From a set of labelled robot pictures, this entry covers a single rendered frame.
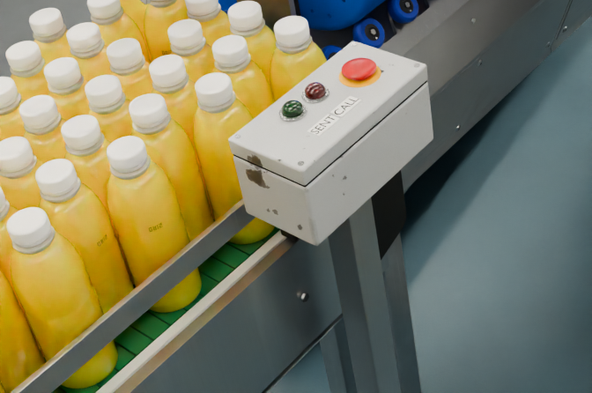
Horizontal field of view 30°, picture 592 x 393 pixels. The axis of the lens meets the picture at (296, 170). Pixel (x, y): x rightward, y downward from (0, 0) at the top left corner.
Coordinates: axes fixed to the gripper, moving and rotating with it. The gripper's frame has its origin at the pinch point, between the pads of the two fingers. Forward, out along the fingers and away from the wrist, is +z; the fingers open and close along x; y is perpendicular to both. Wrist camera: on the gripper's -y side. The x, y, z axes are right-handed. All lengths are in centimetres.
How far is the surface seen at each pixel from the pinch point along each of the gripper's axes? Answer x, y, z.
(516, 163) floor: 31, 116, 110
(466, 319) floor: 13, 67, 112
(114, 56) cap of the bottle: -2.3, -5.1, 5.1
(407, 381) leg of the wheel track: -4, 30, 88
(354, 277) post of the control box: -28.5, -0.5, 30.1
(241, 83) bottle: -14.6, 1.7, 9.3
